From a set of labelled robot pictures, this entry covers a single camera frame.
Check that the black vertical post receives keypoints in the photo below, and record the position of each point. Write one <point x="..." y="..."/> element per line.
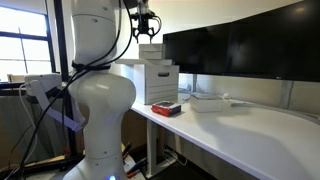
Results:
<point x="58" y="33"/>

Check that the white storage box lid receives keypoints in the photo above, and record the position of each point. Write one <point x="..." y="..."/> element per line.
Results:
<point x="143" y="61"/>

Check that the grey monitor stand pole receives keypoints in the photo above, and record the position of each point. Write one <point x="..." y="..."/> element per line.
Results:
<point x="194" y="83"/>

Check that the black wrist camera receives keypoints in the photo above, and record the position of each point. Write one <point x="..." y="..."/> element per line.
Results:
<point x="134" y="15"/>

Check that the large white storage box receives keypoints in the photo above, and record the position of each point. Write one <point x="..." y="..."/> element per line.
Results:
<point x="156" y="85"/>

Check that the window with black frame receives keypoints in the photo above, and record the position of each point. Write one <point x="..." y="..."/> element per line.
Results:
<point x="33" y="50"/>

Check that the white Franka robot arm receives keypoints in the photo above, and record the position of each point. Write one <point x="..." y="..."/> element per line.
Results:
<point x="103" y="96"/>

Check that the white articulated stand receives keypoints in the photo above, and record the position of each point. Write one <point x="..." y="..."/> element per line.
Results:
<point x="43" y="81"/>

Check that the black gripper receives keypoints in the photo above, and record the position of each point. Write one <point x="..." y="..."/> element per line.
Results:
<point x="144" y="25"/>

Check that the brown cardboard panel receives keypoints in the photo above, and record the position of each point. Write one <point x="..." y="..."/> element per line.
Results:
<point x="133" y="131"/>

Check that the wide white lidded box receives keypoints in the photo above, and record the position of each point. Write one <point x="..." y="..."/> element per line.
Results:
<point x="206" y="104"/>

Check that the small round white object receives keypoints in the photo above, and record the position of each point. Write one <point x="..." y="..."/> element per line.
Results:
<point x="226" y="96"/>

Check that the black computer monitor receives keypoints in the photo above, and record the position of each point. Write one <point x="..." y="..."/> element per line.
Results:
<point x="276" y="43"/>
<point x="200" y="50"/>

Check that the white table leg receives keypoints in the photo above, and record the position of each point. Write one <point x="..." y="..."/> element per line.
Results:
<point x="151" y="146"/>

